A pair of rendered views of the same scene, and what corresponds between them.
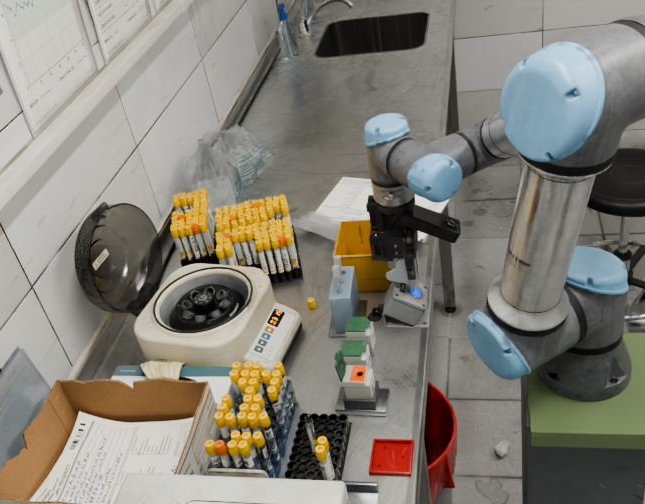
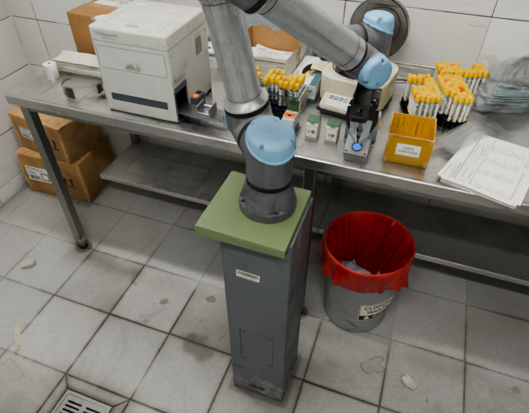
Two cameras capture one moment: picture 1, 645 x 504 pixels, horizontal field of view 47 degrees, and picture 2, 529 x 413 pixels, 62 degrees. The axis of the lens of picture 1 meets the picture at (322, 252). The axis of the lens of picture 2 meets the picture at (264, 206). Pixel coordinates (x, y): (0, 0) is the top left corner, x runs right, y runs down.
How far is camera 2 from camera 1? 157 cm
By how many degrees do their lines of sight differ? 69
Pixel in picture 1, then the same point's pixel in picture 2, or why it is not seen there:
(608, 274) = (253, 132)
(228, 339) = (325, 74)
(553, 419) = (235, 179)
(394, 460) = not seen: hidden behind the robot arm
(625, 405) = (230, 208)
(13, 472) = (266, 31)
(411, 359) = (316, 154)
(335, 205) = (495, 144)
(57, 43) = not seen: outside the picture
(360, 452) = not seen: hidden behind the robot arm
